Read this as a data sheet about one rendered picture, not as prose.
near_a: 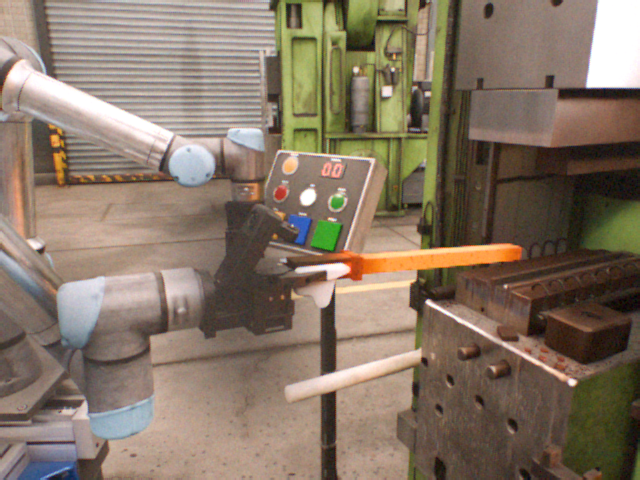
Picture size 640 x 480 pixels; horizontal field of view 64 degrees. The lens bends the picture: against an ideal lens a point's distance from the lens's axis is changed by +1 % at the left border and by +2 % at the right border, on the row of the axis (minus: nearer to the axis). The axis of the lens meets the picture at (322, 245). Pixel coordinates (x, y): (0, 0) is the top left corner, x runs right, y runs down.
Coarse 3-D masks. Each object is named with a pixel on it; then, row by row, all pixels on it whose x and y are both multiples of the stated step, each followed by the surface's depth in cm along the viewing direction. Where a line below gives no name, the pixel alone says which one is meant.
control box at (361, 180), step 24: (312, 168) 140; (336, 168) 135; (360, 168) 131; (384, 168) 134; (288, 192) 142; (336, 192) 133; (360, 192) 129; (288, 216) 140; (312, 216) 135; (336, 216) 131; (360, 216) 129; (360, 240) 131
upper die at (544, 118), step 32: (480, 96) 99; (512, 96) 92; (544, 96) 86; (576, 96) 86; (608, 96) 90; (480, 128) 100; (512, 128) 93; (544, 128) 87; (576, 128) 88; (608, 128) 92
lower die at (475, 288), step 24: (504, 264) 117; (528, 264) 114; (552, 264) 114; (600, 264) 111; (456, 288) 112; (480, 288) 106; (528, 288) 100; (552, 288) 100; (576, 288) 100; (600, 288) 103; (480, 312) 107; (504, 312) 101; (528, 312) 95
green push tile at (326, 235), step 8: (320, 224) 132; (328, 224) 131; (336, 224) 130; (320, 232) 132; (328, 232) 130; (336, 232) 129; (312, 240) 132; (320, 240) 131; (328, 240) 129; (336, 240) 128; (320, 248) 130; (328, 248) 129
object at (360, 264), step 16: (304, 256) 70; (320, 256) 70; (336, 256) 71; (352, 256) 71; (368, 256) 74; (384, 256) 74; (400, 256) 75; (416, 256) 76; (432, 256) 77; (448, 256) 79; (464, 256) 81; (480, 256) 82; (496, 256) 84; (512, 256) 86; (352, 272) 71; (368, 272) 73; (384, 272) 74
